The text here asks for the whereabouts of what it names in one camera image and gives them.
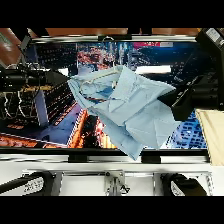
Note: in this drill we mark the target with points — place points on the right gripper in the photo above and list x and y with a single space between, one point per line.
185 101

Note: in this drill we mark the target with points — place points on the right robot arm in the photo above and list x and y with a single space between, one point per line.
213 90

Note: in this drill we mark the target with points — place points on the beige garment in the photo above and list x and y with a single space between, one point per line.
213 133

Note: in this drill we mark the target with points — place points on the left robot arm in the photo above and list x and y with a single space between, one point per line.
20 79

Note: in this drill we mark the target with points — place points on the light blue shirt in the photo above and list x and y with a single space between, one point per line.
133 106

